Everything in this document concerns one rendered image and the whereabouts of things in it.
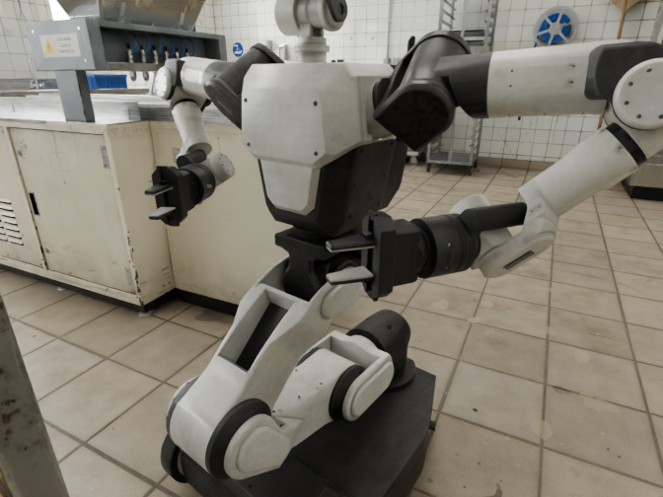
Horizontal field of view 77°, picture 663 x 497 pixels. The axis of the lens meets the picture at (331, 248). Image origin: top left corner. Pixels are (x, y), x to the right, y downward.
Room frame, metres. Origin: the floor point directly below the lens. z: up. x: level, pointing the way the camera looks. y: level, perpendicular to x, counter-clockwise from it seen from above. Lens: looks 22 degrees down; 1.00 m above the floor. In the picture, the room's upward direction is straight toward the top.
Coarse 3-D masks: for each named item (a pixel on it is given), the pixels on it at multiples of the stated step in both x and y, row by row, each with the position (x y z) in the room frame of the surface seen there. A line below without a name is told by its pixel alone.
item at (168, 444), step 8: (168, 440) 0.78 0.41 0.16; (168, 448) 0.77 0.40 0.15; (176, 448) 0.76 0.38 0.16; (160, 456) 0.77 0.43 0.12; (168, 456) 0.76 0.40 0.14; (176, 456) 0.76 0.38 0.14; (168, 464) 0.75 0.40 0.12; (176, 464) 0.76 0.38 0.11; (168, 472) 0.75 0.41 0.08; (176, 472) 0.75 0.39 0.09; (176, 480) 0.75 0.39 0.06; (184, 480) 0.77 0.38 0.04
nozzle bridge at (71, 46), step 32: (32, 32) 1.69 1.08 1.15; (64, 32) 1.62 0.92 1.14; (96, 32) 1.59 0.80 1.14; (160, 32) 1.85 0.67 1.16; (192, 32) 2.02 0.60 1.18; (64, 64) 1.63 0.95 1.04; (96, 64) 1.57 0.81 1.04; (128, 64) 1.74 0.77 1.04; (160, 64) 1.88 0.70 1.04; (64, 96) 1.65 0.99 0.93
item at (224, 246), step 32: (160, 128) 1.71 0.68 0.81; (224, 128) 1.58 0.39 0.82; (160, 160) 1.72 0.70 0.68; (256, 160) 1.52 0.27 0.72; (224, 192) 1.59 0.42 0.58; (256, 192) 1.52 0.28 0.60; (192, 224) 1.67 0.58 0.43; (224, 224) 1.59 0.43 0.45; (256, 224) 1.53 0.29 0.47; (288, 224) 1.46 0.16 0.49; (192, 256) 1.68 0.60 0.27; (224, 256) 1.60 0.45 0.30; (256, 256) 1.53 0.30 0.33; (192, 288) 1.69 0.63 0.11; (224, 288) 1.61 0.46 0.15
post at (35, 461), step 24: (0, 312) 0.22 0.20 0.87; (0, 336) 0.22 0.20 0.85; (0, 360) 0.21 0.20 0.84; (0, 384) 0.21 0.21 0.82; (24, 384) 0.22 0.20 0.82; (0, 408) 0.21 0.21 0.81; (24, 408) 0.21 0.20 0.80; (0, 432) 0.20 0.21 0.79; (24, 432) 0.21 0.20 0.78; (0, 456) 0.20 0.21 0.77; (24, 456) 0.21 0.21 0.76; (48, 456) 0.22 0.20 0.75; (0, 480) 0.21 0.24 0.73; (24, 480) 0.20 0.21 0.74; (48, 480) 0.21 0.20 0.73
